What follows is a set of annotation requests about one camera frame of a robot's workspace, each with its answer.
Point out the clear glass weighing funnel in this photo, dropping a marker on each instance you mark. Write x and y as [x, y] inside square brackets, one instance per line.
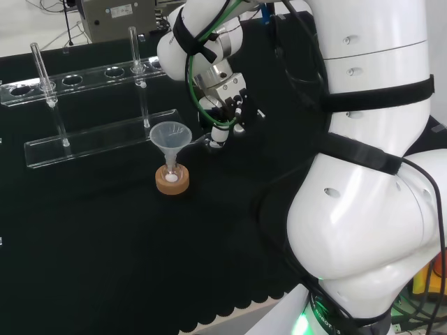
[200, 139]

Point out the yellow stop button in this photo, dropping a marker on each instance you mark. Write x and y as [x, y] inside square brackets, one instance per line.
[427, 279]

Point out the clear plastic funnel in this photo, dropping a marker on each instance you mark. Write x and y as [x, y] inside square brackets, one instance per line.
[169, 136]

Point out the black tripod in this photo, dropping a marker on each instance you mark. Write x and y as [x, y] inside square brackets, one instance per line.
[70, 24]

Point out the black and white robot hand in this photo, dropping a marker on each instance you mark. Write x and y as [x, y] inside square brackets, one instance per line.
[244, 108]

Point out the clear cloth clip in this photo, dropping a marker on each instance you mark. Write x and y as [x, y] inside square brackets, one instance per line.
[439, 128]
[141, 37]
[66, 50]

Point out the grey equipment box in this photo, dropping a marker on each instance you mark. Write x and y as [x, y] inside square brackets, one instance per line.
[115, 17]

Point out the small round-bottom glass flask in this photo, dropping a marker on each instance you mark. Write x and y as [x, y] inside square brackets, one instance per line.
[172, 176]

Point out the clear acrylic funnel stand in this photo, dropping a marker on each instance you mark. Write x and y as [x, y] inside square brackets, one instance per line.
[97, 139]

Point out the black table cloth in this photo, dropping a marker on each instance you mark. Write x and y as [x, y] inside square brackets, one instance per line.
[104, 244]

